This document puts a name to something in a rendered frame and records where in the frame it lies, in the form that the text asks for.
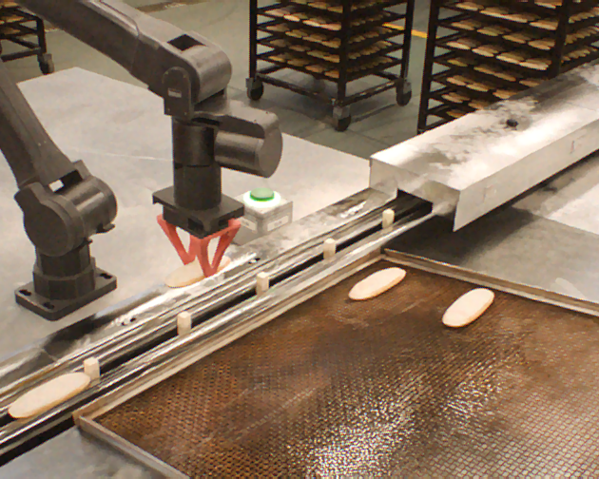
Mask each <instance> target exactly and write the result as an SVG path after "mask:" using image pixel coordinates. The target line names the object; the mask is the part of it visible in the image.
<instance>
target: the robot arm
mask: <svg viewBox="0 0 599 479"><path fill-rule="evenodd" d="M10 1H11V2H13V3H15V4H16V5H18V6H20V7H21V8H23V9H25V10H27V11H29V12H31V13H33V14H34V15H36V16H38V17H39V18H41V19H43V20H45V21H46V22H49V23H51V24H52V25H54V26H55V27H57V28H58V29H61V30H63V31H64V32H66V33H68V34H69V35H71V36H73V37H75V38H76V39H78V40H80V41H82V42H83V43H85V44H87V45H88V46H90V47H92V48H94V49H96V50H98V51H99V52H101V53H103V54H104V55H105V56H107V57H108V58H110V59H111V60H113V61H114V62H116V63H117V64H119V65H120V66H121V67H123V68H124V69H126V70H127V72H128V73H129V74H130V75H131V76H132V77H134V78H136V79H138V80H139V81H141V82H143V83H144V84H146V85H148V87H147V90H149V91H151V92H153V93H154V94H156V95H158V96H159V97H161V98H163V107H164V115H165V116H169V117H171V118H170V123H171V148H172V173H173V185H170V186H168V187H165V188H163V189H160V190H157V191H155V192H152V194H151V196H152V204H155V203H159V204H161V205H162V206H163V213H160V214H158V215H157V216H156V222H157V223H158V224H159V226H160V227H161V229H162V230H163V232H164V234H165V235H166V237H167V238H168V240H169V241H170V243H171V244H172V246H173V247H174V249H176V251H177V253H178V255H179V256H180V258H181V260H182V262H183V263H184V265H186V264H188V263H190V262H192V261H195V259H196V256H197V258H198V260H199V263H200V265H201V267H202V269H203V273H204V275H205V277H206V278H210V277H212V276H214V275H216V273H217V270H218V268H219V266H220V263H221V261H222V257H223V255H224V253H225V251H226V249H227V248H228V246H229V244H230V243H231V241H232V240H233V238H234V237H235V236H236V234H237V233H238V231H239V229H240V228H241V222H240V221H239V220H238V218H239V217H241V216H243V215H244V209H245V204H244V203H243V202H241V201H237V200H235V199H233V198H231V197H229V196H227V195H225V194H224V193H222V168H226V169H230V170H234V171H238V172H242V173H246V174H250V175H254V176H258V177H262V178H266V179H267V178H269V177H271V176H272V175H273V174H275V172H276V171H277V169H278V167H279V165H280V160H281V156H282V151H283V137H282V134H281V132H280V120H279V118H278V116H277V115H276V114H275V113H271V112H268V111H264V110H261V109H258V108H254V107H252V106H248V105H244V104H243V102H241V101H236V100H231V99H227V85H228V84H229V82H230V80H231V77H232V64H231V61H230V59H229V57H228V55H227V53H226V52H225V51H224V50H223V49H222V48H221V47H220V46H218V45H216V44H215V43H213V42H211V41H209V40H207V39H206V38H204V37H202V36H201V35H200V34H198V33H196V32H194V31H190V32H188V33H186V32H184V31H183V30H181V29H178V28H176V27H175V26H173V25H171V24H169V23H167V22H164V21H162V20H158V19H154V18H152V17H149V16H147V15H145V14H143V13H141V12H139V11H137V10H135V9H134V8H132V7H130V6H128V5H126V4H125V3H123V2H121V1H119V0H10ZM0 151H1V152H2V154H3V156H4V157H5V159H6V161H7V163H8V165H9V167H10V170H11V172H12V174H13V176H14V178H15V180H16V185H17V187H18V189H19V190H18V191H17V192H16V193H15V194H14V196H13V198H14V199H15V201H16V203H17V204H18V206H19V207H20V209H21V210H22V212H23V226H24V230H25V233H26V235H27V237H28V239H29V241H30V242H31V244H32V245H33V246H34V249H35V256H36V260H35V262H34V264H33V270H32V278H33V280H32V281H30V282H28V283H26V284H24V285H22V286H20V287H18V288H16V289H15V290H14V295H15V301H16V302H17V303H18V304H20V305H22V306H24V307H26V308H27V309H29V310H31V311H33V312H34V313H35V314H37V315H39V316H41V317H43V318H45V319H47V320H49V321H55V320H58V319H60V318H62V317H65V316H67V315H69V314H71V313H73V312H75V311H77V310H79V309H80V308H82V307H84V306H86V305H88V304H89V303H91V302H92V301H94V300H96V299H98V298H100V297H102V296H104V295H106V294H108V293H110V292H112V291H114V290H115V289H117V287H118V285H117V277H116V276H115V275H113V274H111V273H109V272H108V271H106V270H104V269H102V268H100V267H97V266H96V259H95V257H93V256H91V255H90V248H89V246H90V244H91V243H93V239H90V237H92V236H94V235H99V234H105V233H108V232H109V231H111V230H112V229H114V228H115V224H112V223H113V222H114V221H115V218H116V216H117V212H118V202H117V199H116V196H115V194H114V192H113V190H112V189H111V187H110V186H109V185H108V184H107V183H106V182H105V181H104V180H103V179H101V178H99V177H98V176H95V175H92V174H91V173H90V172H89V170H88V168H87V166H86V165H85V163H84V161H83V160H82V159H79V160H75V161H73V162H72V161H71V160H70V158H69V157H68V156H67V155H66V154H64V153H62V151H61V150H60V149H59V148H58V147H57V146H56V144H55V143H54V142H53V140H52V139H51V138H50V136H49V135H48V133H47V132H46V130H45V129H44V128H43V126H42V125H41V123H40V122H39V120H38V118H37V117H36V115H35V114H34V112H33V110H32V109H31V107H30V106H29V102H28V101H27V99H26V98H25V96H24V94H23V93H22V91H21V90H20V88H19V86H18V85H17V84H16V83H15V81H14V79H13V78H12V76H11V75H10V72H9V71H8V69H7V68H6V66H5V64H4V63H3V61H2V60H1V58H0ZM58 180H60V182H61V184H62V186H61V187H59V188H57V189H55V190H54V191H52V189H51V187H50V186H49V185H50V184H52V183H53V182H56V181H58ZM177 228H180V229H182V230H184V231H185V232H187V233H189V237H190V244H189V250H188V253H187V252H186V250H185V248H184V245H183V243H182V241H181V238H180V236H179V234H178V232H177ZM218 237H220V240H219V243H218V246H217V249H216V252H215V255H214V258H213V260H212V263H211V265H210V262H209V257H208V245H209V243H210V241H211V240H213V239H215V238H218Z"/></svg>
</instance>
